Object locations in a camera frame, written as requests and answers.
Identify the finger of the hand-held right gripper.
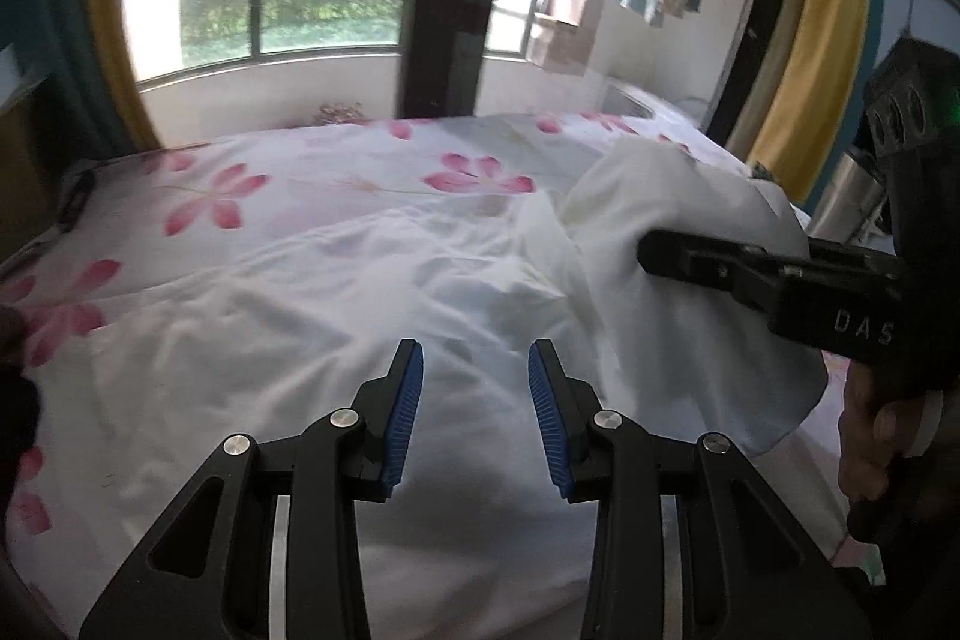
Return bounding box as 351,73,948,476
637,229,811,311

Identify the yellow curtain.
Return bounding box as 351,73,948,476
79,0,166,150
746,0,875,202

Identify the floral bed sheet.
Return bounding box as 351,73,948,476
0,111,848,611

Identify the dark cloth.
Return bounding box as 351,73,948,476
0,302,42,498

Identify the black remote control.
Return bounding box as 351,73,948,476
60,167,95,230

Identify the stainless steel can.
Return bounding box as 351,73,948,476
810,149,890,244

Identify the white hooded jacket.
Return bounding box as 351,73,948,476
22,141,832,640

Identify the teal curtain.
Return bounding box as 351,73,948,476
0,0,121,161

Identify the potted plant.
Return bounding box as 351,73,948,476
315,101,368,125

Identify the black sliding door frame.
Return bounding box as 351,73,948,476
705,0,807,146

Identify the white washing machine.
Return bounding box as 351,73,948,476
604,81,706,125

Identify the person's right hand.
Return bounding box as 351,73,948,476
836,370,938,498

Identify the small brown carton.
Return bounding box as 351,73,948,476
529,14,578,73

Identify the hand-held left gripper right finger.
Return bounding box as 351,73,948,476
529,340,871,640

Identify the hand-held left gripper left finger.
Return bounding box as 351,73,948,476
79,340,422,640

